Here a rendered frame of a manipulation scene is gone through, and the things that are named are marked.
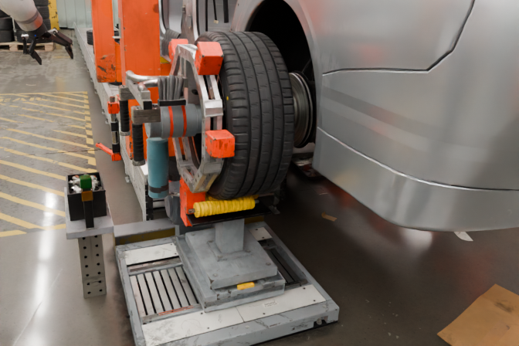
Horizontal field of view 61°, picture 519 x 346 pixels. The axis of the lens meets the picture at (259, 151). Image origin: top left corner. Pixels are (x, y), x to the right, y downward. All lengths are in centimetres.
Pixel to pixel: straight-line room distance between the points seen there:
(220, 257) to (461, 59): 130
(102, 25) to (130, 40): 193
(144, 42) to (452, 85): 143
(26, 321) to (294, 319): 111
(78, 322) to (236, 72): 124
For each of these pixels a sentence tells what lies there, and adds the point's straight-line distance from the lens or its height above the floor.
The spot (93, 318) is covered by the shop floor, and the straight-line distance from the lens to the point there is 210.
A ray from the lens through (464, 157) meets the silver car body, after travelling 114.
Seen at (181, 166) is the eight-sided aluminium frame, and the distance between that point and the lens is 188.
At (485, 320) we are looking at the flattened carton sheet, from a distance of 232.
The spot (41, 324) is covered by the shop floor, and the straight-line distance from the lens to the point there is 213.
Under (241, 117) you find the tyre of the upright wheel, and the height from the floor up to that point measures 93.
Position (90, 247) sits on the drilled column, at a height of 25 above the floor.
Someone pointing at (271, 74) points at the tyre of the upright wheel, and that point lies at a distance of 154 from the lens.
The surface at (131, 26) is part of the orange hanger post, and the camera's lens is 210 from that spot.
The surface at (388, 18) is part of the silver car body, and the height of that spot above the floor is 128.
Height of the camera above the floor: 133
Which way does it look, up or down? 20 degrees down
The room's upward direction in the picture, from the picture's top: 3 degrees clockwise
